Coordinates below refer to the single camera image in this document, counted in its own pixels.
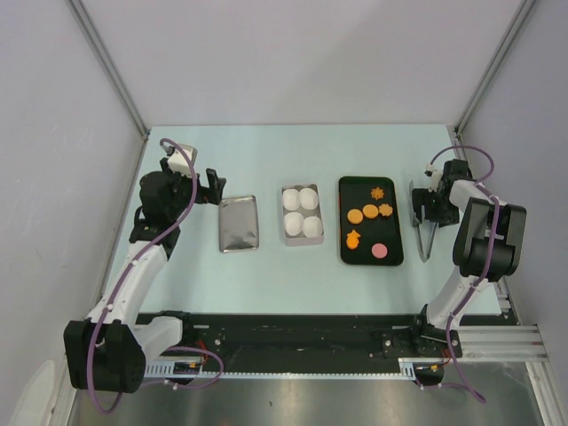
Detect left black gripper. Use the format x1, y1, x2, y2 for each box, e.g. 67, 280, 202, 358
160, 158, 225, 220

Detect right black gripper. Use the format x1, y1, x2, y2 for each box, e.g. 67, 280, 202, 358
412, 187, 459, 227

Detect metal tongs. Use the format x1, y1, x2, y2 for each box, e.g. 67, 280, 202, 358
409, 180, 438, 263

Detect brown flower cookie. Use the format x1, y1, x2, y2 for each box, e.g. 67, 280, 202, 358
378, 203, 394, 217

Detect round orange cookie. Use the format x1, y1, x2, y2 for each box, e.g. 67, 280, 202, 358
347, 209, 364, 225
362, 204, 379, 219

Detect orange pineapple cookie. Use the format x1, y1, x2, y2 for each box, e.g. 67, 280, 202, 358
345, 230, 361, 250

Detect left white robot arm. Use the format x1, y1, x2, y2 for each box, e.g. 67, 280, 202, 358
63, 166, 226, 393

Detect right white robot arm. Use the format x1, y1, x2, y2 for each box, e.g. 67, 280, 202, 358
409, 160, 527, 356

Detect silver tin lid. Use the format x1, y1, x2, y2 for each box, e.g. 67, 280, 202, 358
218, 195, 260, 253

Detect brown star cookie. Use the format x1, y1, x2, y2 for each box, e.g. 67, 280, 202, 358
371, 187, 385, 201

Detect black tray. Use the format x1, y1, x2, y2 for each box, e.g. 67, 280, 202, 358
338, 176, 404, 266

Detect pink round cookie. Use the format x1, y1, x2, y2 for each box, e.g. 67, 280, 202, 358
372, 243, 389, 259

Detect white paper cup back-left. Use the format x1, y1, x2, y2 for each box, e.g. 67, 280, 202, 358
282, 188, 301, 211

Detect white paper cup front-left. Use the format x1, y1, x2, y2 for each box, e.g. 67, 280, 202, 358
284, 211, 304, 237

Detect white paper cup back-right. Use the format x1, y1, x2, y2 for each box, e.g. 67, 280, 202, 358
299, 187, 320, 210

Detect lavender cookie tin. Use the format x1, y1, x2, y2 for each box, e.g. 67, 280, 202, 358
280, 184, 325, 247

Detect white paper cup front-right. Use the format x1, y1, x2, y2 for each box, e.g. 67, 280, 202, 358
303, 216, 323, 238

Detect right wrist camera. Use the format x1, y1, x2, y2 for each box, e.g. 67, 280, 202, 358
424, 163, 443, 193

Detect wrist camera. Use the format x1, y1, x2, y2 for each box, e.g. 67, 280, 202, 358
424, 163, 443, 193
167, 144, 197, 178

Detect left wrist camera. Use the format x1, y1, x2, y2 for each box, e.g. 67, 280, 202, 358
167, 144, 197, 178

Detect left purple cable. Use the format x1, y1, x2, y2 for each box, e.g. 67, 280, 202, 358
86, 138, 225, 414

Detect purple cable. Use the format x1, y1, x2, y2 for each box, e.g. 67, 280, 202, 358
86, 138, 225, 414
420, 144, 501, 405

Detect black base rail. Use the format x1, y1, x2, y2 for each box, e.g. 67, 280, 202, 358
132, 311, 462, 383

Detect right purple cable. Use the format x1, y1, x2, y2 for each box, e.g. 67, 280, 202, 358
420, 144, 501, 405

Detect white cable duct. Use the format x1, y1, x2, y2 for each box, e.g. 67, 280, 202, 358
144, 358, 445, 382

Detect left aluminium frame post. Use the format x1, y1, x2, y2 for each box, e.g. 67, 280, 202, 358
66, 0, 149, 140

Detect aluminium frame post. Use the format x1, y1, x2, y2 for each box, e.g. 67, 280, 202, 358
454, 0, 540, 138
66, 0, 149, 140

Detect right aluminium frame post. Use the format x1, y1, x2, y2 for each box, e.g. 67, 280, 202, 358
454, 0, 540, 138

